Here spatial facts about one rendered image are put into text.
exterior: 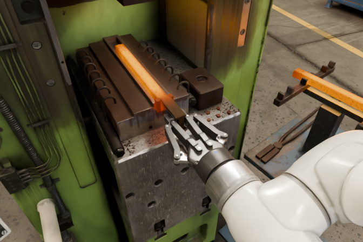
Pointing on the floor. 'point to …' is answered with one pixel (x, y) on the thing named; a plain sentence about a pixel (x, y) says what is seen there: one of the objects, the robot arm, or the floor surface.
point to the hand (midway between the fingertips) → (172, 113)
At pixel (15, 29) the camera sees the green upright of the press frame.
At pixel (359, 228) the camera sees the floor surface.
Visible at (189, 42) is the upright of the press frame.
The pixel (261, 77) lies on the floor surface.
